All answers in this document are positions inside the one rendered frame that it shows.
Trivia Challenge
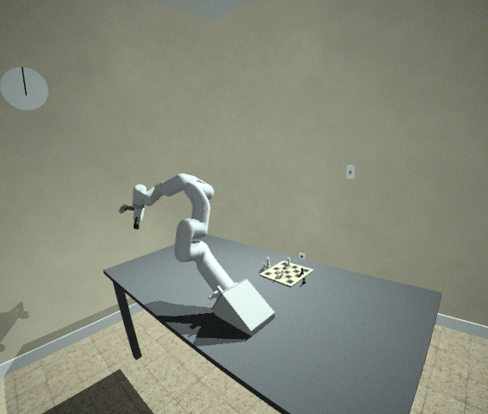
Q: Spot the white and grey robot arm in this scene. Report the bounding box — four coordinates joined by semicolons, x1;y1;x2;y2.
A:
119;174;238;300

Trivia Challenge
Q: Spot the chessboard with chess pieces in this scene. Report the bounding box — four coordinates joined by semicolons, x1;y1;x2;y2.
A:
260;261;313;287

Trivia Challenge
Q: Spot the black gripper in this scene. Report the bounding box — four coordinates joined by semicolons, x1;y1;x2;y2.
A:
133;206;145;229

